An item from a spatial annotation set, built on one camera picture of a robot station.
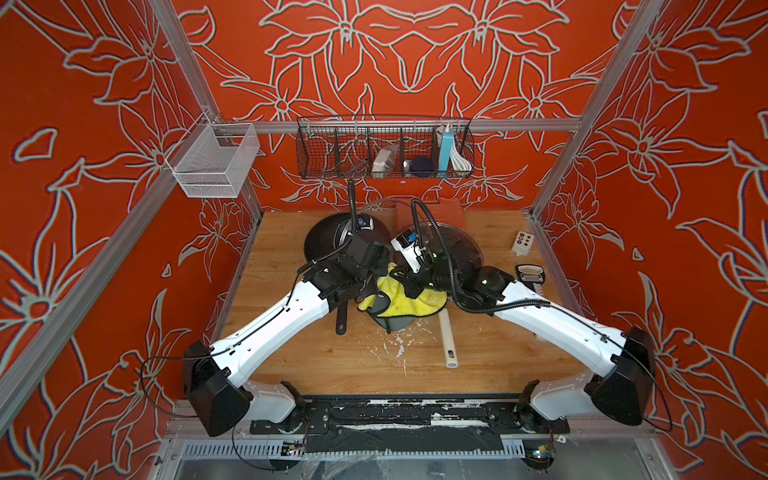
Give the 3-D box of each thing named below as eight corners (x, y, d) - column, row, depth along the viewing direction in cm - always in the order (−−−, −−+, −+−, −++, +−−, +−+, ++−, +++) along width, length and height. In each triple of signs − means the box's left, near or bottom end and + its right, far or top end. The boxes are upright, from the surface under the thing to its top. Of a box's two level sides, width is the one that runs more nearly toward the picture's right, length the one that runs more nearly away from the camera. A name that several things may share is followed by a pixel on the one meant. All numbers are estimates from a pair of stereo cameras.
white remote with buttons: (510, 253, 109) (513, 246, 106) (516, 236, 114) (519, 230, 111) (525, 258, 107) (529, 252, 104) (530, 241, 112) (534, 235, 109)
